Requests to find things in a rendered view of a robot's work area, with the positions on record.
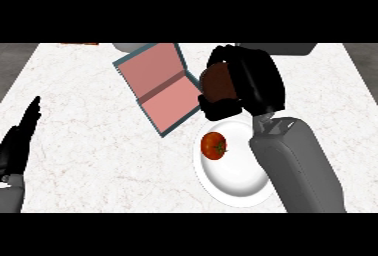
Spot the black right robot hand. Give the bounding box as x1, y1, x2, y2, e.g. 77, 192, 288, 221
196, 44, 288, 122

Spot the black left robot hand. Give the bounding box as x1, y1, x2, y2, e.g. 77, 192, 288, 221
0, 95, 43, 178

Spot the brown cupcake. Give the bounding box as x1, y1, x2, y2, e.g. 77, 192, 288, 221
199, 62, 241, 102

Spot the white plate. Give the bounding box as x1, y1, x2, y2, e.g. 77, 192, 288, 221
192, 113, 278, 208

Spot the dark grey appliance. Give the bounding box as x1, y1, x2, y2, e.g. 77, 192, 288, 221
235, 43, 318, 57

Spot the red tomato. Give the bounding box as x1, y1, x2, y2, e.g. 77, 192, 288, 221
199, 131, 229, 161

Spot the grey bowl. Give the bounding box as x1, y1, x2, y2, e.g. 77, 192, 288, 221
111, 43, 152, 54

